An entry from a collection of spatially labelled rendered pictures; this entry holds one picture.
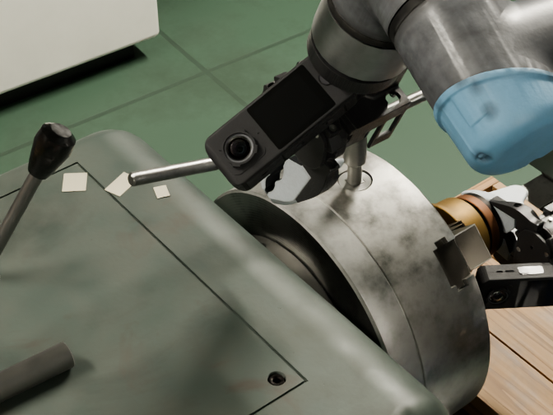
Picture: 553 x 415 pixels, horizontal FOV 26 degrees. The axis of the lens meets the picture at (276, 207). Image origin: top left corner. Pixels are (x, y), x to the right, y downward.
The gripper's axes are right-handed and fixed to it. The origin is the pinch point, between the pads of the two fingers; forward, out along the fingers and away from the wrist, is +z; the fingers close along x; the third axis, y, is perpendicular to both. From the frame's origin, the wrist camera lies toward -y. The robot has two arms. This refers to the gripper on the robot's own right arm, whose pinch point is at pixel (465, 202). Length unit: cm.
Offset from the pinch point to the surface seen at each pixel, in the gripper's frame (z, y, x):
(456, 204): -2.5, -4.5, 3.9
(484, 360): -19.0, -16.5, 1.7
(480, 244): -12.7, -12.1, 10.0
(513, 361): -9.8, 1.3, -19.4
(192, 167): -2.0, -38.0, 25.8
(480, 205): -3.8, -1.9, 3.3
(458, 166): 92, 105, -108
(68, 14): 182, 44, -83
